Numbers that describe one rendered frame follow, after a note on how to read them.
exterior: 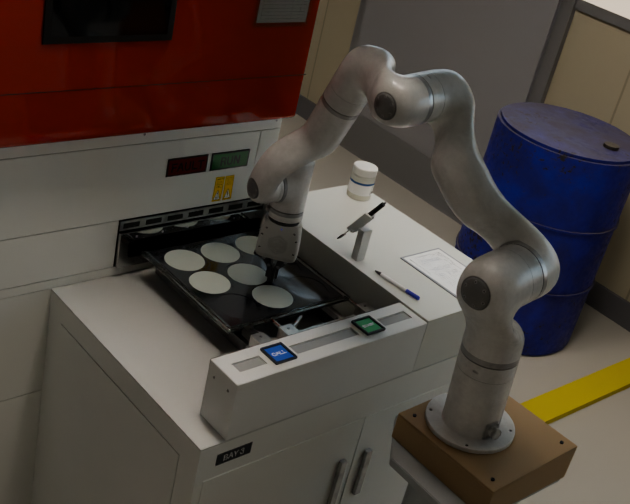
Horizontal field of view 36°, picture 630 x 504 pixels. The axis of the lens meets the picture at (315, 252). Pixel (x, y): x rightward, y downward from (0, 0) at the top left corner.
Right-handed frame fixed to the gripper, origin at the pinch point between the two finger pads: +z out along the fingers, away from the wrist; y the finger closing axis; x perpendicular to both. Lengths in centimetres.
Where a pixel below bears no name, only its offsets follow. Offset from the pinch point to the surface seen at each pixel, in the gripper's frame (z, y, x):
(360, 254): -6.3, 19.9, 8.8
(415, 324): -4.0, 35.5, -13.6
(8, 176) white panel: -21, -57, -25
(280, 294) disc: 2.0, 3.5, -5.5
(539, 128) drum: 1, 80, 166
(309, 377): 0.4, 14.9, -37.9
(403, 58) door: 26, 24, 307
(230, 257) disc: 2.1, -11.4, 5.9
